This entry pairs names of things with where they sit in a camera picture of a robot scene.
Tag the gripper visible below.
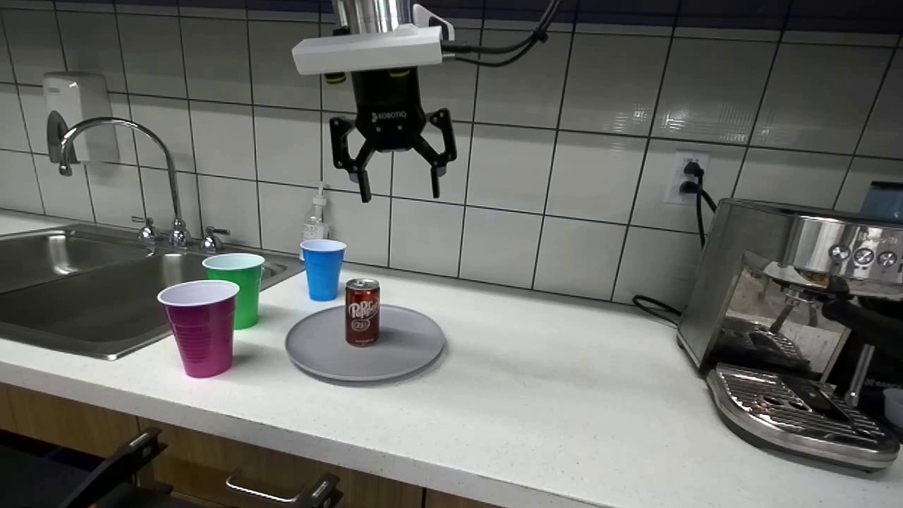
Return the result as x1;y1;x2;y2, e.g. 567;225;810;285
329;67;459;204

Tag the clear pump soap bottle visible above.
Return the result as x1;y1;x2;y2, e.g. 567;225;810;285
302;182;331;260

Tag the blue plastic cup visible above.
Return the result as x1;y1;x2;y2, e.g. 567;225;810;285
300;238;348;303

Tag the dark red soda can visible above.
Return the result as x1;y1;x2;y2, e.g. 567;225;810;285
344;277;382;348

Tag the grey round plate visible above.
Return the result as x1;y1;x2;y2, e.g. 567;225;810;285
284;304;447;384

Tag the green plastic cup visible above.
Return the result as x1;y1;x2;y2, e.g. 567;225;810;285
202;253;267;331

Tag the chrome tap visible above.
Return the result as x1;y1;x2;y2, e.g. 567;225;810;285
57;116;193;249

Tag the purple plastic cup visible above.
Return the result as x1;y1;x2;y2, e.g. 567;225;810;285
157;279;241;380

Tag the steel sink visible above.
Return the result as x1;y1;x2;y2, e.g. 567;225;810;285
0;224;306;361

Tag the wooden drawer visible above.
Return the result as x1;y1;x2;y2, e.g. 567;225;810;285
137;416;426;508

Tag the steel espresso machine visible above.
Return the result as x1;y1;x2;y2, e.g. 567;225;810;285
676;198;903;473

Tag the blue container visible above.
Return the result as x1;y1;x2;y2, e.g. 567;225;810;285
859;181;903;224

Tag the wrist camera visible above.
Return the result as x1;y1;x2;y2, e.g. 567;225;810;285
292;24;444;76

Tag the white wall socket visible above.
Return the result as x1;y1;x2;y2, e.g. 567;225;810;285
662;150;712;207

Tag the black cable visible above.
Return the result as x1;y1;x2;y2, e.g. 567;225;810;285
631;162;719;327

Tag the white wall soap dispenser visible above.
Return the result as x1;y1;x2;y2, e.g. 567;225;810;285
42;71;121;165

